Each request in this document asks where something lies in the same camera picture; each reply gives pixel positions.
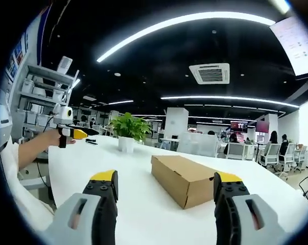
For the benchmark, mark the person's left hand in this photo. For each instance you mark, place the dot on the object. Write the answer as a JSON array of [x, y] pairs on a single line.
[[63, 139]]

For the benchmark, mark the green potted plant white pot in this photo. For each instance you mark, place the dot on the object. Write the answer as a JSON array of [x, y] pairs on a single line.
[[129, 130]]

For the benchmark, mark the brown cardboard shoe box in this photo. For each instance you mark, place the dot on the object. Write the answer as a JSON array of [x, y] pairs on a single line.
[[183, 178]]

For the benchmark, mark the wall-mounted display screen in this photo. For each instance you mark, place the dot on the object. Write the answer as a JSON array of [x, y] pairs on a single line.
[[295, 46]]

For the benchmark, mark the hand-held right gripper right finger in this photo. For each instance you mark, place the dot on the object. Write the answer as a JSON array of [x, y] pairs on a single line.
[[238, 211]]

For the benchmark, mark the long curved ceiling light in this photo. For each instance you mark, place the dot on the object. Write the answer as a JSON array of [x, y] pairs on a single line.
[[184, 28]]

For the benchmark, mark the black object on table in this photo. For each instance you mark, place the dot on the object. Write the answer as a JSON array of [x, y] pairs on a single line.
[[91, 141]]

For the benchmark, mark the red display screen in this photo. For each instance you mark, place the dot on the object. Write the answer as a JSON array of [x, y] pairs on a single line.
[[239, 126]]

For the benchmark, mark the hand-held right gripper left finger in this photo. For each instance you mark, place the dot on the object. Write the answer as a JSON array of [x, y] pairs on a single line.
[[97, 209]]

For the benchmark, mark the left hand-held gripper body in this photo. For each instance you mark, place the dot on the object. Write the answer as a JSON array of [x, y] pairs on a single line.
[[63, 120]]

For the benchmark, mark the white metal storage shelf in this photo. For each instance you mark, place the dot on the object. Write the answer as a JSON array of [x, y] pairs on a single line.
[[44, 99]]

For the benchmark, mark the person's white sleeve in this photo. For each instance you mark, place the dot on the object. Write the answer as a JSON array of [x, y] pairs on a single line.
[[18, 194]]

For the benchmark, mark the white square pillar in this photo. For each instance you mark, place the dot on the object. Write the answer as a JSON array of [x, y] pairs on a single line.
[[176, 122]]

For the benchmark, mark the straight ceiling light strip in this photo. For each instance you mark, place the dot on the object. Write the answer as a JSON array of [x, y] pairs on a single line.
[[227, 100]]

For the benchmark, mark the ceiling air conditioner vent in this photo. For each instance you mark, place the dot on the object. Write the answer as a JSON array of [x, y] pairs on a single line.
[[210, 73]]

